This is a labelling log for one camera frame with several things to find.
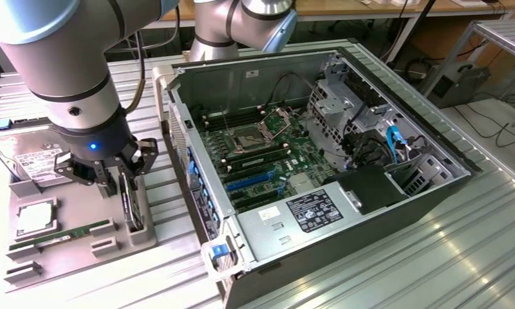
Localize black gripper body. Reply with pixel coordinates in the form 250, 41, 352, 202
58, 108, 138, 185

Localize silver hard disk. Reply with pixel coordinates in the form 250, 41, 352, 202
0, 126, 75, 187

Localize silver CPU chip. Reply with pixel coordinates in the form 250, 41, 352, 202
15, 203, 57, 231

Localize green RAM stick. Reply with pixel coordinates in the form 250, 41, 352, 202
7, 221, 106, 251

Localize blue expansion slot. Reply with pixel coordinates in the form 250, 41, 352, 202
224, 170, 272, 194

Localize CPU socket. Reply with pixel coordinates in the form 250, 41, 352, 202
232, 127, 270, 153

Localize installed black RAM stick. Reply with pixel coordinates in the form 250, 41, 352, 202
222, 147, 288, 169

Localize grey parts rack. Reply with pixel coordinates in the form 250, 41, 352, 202
1, 175, 159, 294

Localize metal socket cover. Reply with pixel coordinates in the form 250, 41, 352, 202
260, 107, 293, 136

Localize green motherboard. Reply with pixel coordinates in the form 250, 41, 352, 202
196, 106, 349, 214

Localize grey power supply unit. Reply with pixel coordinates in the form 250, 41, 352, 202
234, 182, 364, 262

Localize metal disk bay cage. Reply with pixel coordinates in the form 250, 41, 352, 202
305, 79, 370, 130

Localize black fan shroud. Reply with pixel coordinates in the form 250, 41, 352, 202
337, 165, 409, 216

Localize open black PC case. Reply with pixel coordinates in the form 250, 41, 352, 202
150, 46, 484, 309

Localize wooden desk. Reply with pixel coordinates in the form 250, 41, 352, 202
153, 0, 515, 23

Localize black box device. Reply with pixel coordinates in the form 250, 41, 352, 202
427, 61, 492, 109

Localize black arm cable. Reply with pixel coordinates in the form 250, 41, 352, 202
122, 28, 150, 114

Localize black looped wire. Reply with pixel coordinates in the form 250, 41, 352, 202
268, 71, 317, 107

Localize blue SATA wire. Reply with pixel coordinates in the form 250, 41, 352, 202
384, 125, 408, 165

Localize black floor cable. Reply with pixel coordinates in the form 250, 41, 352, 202
475, 93, 515, 152

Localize metal slat frame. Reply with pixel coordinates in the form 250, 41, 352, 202
439, 20, 515, 85

